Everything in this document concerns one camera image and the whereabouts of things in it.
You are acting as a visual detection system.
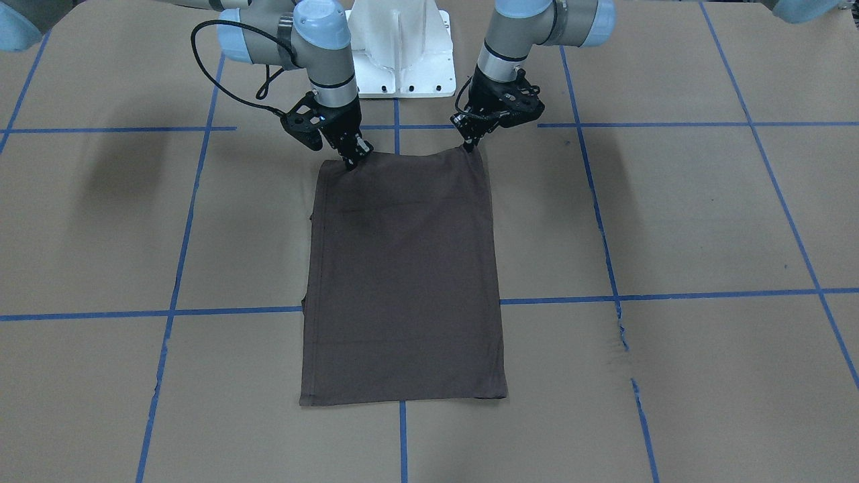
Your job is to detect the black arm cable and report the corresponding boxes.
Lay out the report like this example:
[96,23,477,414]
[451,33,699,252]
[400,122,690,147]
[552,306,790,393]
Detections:
[454,74,484,128]
[190,19,303,118]

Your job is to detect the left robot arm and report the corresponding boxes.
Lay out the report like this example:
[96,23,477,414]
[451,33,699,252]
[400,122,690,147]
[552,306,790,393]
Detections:
[450,1,857,150]

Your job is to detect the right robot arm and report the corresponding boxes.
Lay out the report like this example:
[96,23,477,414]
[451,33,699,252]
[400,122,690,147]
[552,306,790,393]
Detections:
[180,1,373,170]

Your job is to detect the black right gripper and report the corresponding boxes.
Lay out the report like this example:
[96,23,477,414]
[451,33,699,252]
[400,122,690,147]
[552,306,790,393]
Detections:
[281,91,374,171]

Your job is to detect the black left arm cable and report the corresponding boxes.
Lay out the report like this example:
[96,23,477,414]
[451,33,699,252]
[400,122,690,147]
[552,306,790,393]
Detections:
[454,74,484,128]

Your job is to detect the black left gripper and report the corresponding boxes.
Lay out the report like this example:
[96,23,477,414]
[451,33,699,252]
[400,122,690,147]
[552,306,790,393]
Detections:
[450,68,546,152]

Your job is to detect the white camera pillar base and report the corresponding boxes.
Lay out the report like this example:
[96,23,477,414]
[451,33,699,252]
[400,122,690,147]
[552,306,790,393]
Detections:
[346,1,456,100]

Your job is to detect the brown t-shirt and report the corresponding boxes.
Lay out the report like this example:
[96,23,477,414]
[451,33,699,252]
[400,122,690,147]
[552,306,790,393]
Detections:
[299,146,507,407]

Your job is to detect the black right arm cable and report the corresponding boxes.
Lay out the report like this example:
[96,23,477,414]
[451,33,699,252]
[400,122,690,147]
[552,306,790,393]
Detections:
[190,19,303,118]

